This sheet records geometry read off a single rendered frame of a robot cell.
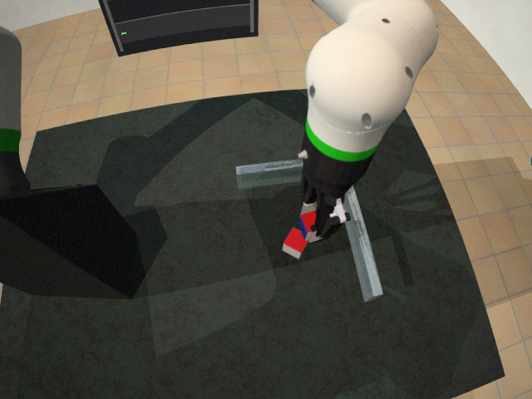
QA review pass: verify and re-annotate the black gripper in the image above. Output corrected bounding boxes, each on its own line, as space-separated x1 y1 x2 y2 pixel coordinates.
300 165 354 243

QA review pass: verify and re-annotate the grey long bar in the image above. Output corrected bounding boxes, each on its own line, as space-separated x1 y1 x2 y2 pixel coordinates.
342 185 383 302

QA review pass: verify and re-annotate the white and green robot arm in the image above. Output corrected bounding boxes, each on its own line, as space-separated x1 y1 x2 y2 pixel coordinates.
0 0 439 196

